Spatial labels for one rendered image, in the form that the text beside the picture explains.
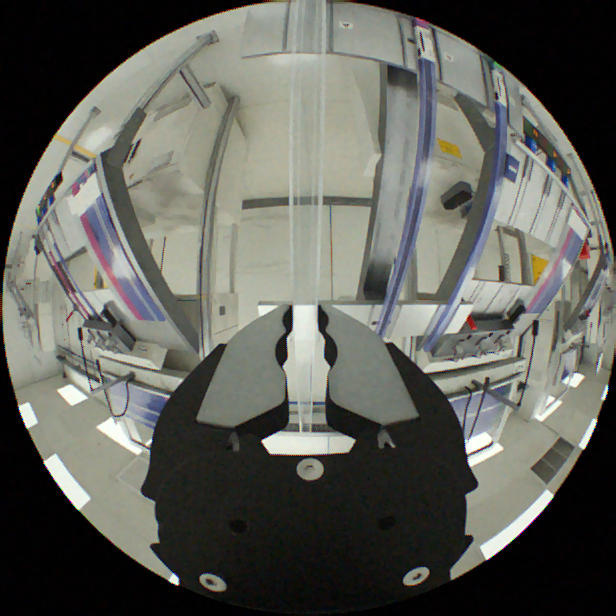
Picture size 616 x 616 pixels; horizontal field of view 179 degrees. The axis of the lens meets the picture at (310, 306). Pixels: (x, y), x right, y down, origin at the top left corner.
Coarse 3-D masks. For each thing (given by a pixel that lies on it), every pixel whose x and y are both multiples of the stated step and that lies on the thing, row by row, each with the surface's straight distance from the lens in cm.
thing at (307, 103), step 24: (312, 0) 14; (312, 24) 12; (312, 48) 11; (312, 72) 10; (312, 96) 10; (312, 120) 9; (312, 144) 9; (312, 168) 9; (312, 192) 9; (312, 216) 10; (312, 240) 10; (312, 264) 10; (312, 288) 11; (312, 312) 12; (312, 336) 14; (312, 360) 15; (312, 384) 18
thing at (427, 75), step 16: (432, 64) 26; (432, 80) 25; (432, 96) 24; (432, 112) 23; (432, 128) 23; (432, 144) 23; (416, 160) 23; (432, 160) 23; (416, 176) 22; (416, 192) 22; (416, 208) 23; (416, 224) 24; (400, 256) 25; (400, 272) 26; (400, 288) 27; (384, 304) 29; (384, 320) 30
